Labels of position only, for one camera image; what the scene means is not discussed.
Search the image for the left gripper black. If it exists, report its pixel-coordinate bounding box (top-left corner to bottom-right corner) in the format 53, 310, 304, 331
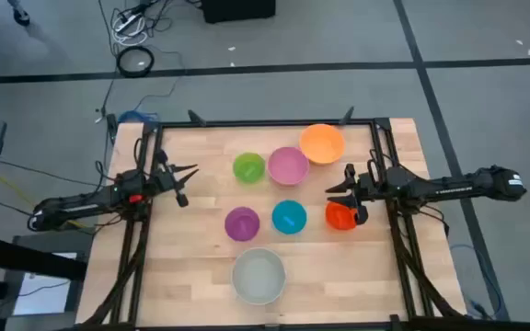
147, 150, 201, 209

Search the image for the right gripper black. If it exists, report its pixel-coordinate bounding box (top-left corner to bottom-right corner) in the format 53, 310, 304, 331
324, 163, 386, 227

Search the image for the red-orange plastic bowl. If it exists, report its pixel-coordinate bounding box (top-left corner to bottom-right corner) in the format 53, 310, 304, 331
324, 200, 361, 232

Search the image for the orange plastic bowl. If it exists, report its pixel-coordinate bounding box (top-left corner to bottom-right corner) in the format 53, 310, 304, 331
298, 123, 346, 166

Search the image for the teal plastic bowl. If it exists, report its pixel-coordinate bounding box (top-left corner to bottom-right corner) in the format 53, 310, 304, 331
271, 199, 308, 235

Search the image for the pink plastic bowl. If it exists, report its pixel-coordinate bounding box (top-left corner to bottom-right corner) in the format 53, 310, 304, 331
267, 146, 311, 187

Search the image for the green plastic bowl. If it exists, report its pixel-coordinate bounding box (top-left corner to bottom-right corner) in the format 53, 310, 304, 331
232, 152, 267, 185

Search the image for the purple plastic bowl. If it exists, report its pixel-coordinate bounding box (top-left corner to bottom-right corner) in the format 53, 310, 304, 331
224, 206, 261, 243

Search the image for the large grey plastic bowl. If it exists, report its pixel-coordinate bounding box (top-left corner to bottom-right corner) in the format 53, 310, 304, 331
230, 246, 288, 306

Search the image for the grey power strip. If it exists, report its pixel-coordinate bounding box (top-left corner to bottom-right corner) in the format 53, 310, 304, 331
113, 13, 144, 33

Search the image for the black box on floor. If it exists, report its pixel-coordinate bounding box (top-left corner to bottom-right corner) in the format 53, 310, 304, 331
200, 0, 277, 25

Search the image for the black desk beam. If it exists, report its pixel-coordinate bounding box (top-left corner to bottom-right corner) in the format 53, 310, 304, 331
0, 234, 87, 282

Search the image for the grey low cabinet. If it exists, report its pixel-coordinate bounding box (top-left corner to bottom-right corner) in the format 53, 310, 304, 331
0, 232, 95, 331

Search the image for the black chair caster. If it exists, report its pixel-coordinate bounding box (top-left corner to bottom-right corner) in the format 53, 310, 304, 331
11, 6, 32, 27

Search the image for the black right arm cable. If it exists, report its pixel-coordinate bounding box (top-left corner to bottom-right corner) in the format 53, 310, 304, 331
365, 147, 398, 178

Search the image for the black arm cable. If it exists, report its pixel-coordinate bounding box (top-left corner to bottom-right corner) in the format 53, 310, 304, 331
365, 147, 398, 178
132, 136, 151, 174

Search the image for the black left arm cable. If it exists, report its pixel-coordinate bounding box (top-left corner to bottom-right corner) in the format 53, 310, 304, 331
132, 136, 151, 174

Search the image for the blue coiled cable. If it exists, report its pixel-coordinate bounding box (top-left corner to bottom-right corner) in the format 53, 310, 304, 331
117, 109, 161, 124

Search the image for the black aluminium table frame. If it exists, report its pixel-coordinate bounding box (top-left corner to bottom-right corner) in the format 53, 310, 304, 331
78, 117, 467, 331

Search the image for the long black floor cable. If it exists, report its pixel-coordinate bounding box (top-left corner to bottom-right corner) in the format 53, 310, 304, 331
94, 0, 123, 125

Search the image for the black ring on floor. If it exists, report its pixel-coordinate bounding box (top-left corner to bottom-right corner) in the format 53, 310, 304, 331
115, 45, 156, 79

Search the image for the white coiled cable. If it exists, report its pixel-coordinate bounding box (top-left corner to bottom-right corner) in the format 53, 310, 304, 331
109, 12, 150, 48

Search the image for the thin blue floor cable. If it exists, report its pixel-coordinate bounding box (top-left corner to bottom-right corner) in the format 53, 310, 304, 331
448, 242, 504, 321

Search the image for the yellow cable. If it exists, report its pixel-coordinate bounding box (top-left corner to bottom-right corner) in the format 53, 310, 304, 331
0, 175, 86, 231

